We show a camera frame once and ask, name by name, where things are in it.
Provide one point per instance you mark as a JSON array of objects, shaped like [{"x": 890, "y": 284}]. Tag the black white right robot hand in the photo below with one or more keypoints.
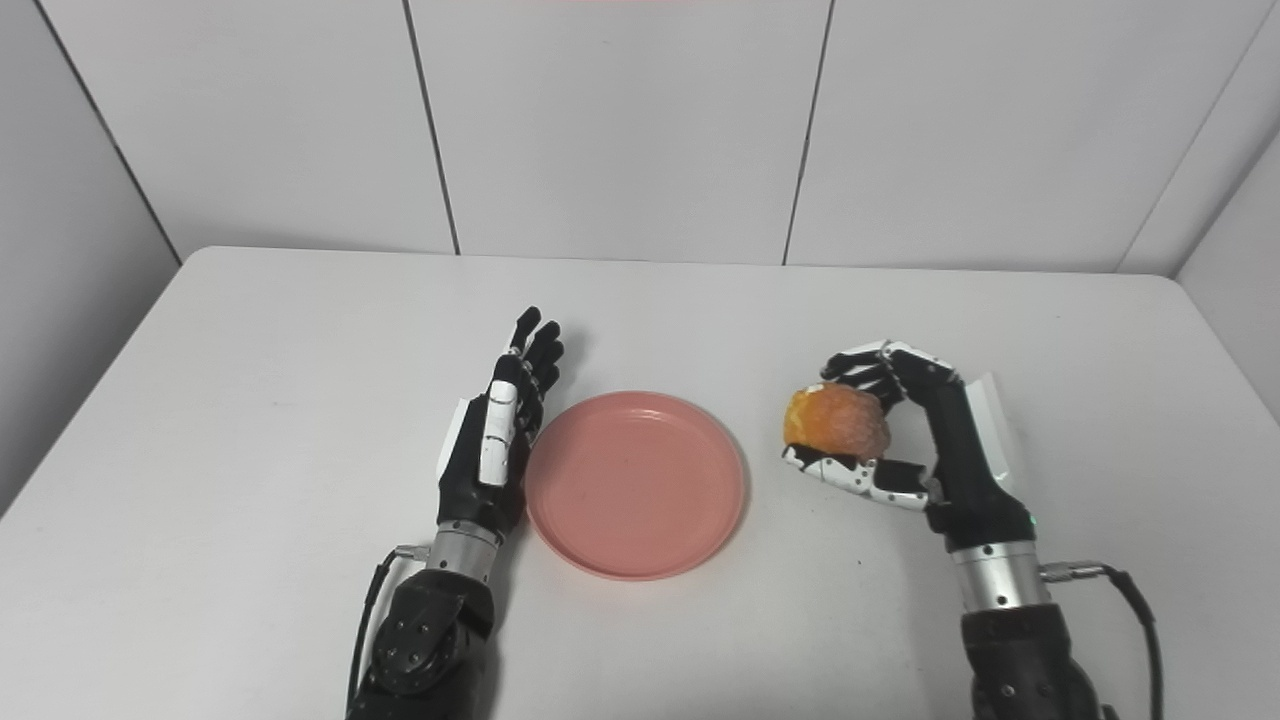
[{"x": 970, "y": 480}]

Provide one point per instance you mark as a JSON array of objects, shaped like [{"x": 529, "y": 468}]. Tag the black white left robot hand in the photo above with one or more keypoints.
[{"x": 485, "y": 470}]

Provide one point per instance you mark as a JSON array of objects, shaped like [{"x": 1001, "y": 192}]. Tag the orange cream puff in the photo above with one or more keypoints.
[{"x": 840, "y": 425}]

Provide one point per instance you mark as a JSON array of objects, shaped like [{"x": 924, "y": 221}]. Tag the pink round plate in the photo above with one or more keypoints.
[{"x": 635, "y": 485}]

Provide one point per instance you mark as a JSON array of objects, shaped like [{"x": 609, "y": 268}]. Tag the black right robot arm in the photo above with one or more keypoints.
[{"x": 1015, "y": 650}]

